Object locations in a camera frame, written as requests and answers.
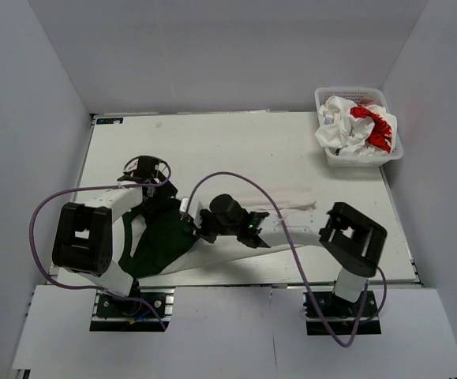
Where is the green and white t shirt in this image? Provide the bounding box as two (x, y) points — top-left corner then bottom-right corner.
(118, 193), (319, 279)

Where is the white plastic basket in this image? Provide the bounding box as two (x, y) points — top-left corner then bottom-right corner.
(314, 87), (403, 167)

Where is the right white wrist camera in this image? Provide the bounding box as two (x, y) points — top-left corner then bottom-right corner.
(179, 197), (200, 221)

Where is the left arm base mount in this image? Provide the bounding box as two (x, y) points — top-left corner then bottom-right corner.
(89, 289), (174, 332)

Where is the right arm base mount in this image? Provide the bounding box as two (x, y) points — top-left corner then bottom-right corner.
(303, 291), (382, 336)

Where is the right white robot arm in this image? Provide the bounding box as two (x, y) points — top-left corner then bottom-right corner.
(180, 193), (388, 318)

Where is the blue table label sticker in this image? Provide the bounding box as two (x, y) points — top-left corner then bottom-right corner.
(96, 117), (124, 125)

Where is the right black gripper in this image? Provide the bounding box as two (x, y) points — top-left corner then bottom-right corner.
(189, 209), (239, 244)

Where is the white printed t shirt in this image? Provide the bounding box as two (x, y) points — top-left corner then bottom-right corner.
(315, 96), (398, 156)

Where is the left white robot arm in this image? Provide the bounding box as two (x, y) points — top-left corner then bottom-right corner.
(52, 156), (178, 315)

